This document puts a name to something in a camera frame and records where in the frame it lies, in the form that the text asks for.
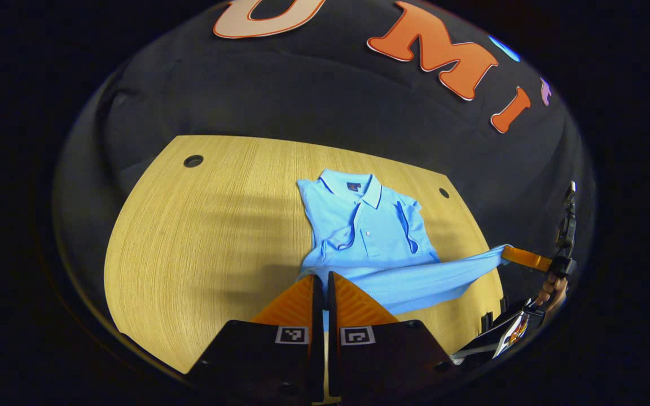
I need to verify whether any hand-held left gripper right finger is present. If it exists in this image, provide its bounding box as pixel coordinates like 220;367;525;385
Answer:
327;271;455;404

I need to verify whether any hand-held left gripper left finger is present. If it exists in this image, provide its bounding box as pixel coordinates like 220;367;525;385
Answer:
187;272;326;404

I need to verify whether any light blue T-shirt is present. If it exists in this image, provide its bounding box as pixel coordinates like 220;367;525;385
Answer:
296;168;513;333

